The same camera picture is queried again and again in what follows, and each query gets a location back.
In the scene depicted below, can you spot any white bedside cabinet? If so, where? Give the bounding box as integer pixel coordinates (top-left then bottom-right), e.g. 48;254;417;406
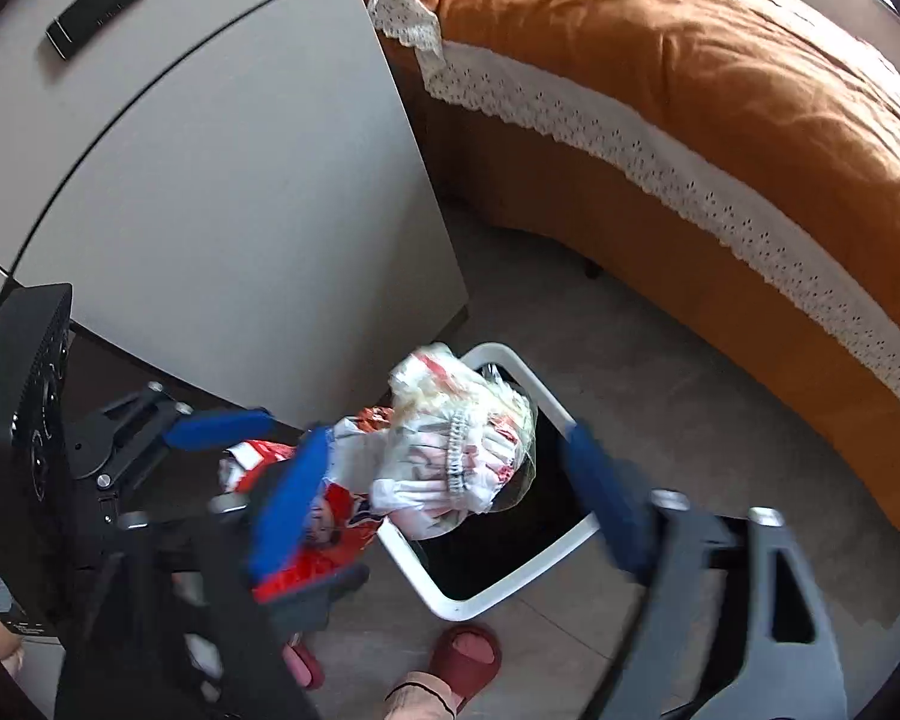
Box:
0;0;468;426

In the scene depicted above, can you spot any orange bed cover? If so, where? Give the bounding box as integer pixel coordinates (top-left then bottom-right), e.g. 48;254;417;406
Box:
365;0;900;533

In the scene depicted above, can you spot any dark red slipper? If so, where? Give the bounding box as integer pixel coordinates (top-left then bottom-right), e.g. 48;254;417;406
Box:
429;622;502;712

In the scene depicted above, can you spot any white red snack wrapper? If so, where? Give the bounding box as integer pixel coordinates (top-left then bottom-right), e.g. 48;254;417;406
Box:
326;344;535;541

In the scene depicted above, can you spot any red white snack bag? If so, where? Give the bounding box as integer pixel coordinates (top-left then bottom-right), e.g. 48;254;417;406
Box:
221;440;382;601

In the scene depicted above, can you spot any white square trash bin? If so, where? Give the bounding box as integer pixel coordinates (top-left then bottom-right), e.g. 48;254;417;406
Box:
377;343;598;621

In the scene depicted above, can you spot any black drawer handle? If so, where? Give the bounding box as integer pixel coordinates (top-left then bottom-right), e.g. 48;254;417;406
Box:
45;0;137;62

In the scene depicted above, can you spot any white lace bed sheet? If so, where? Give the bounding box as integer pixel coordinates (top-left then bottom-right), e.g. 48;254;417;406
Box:
367;0;900;403

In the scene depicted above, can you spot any pink slipper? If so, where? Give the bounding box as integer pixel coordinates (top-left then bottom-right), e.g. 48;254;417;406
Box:
283;634;325;691

